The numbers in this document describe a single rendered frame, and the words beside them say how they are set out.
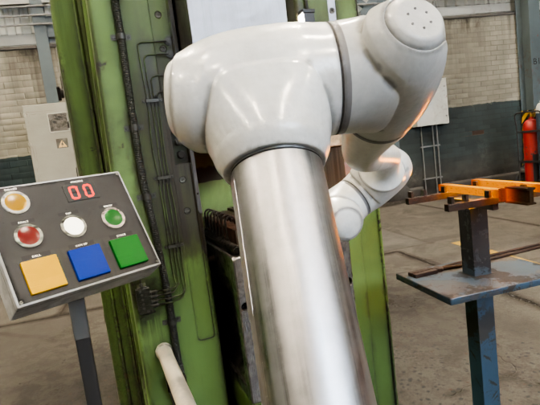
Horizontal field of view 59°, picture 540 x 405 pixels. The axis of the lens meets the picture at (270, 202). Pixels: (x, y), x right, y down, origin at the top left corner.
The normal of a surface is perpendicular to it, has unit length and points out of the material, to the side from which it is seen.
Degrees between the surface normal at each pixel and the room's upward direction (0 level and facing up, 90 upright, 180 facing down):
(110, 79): 90
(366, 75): 98
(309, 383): 60
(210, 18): 90
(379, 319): 90
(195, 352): 90
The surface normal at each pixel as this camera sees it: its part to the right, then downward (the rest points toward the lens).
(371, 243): 0.36, 0.07
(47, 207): 0.56, -0.50
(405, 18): 0.22, -0.36
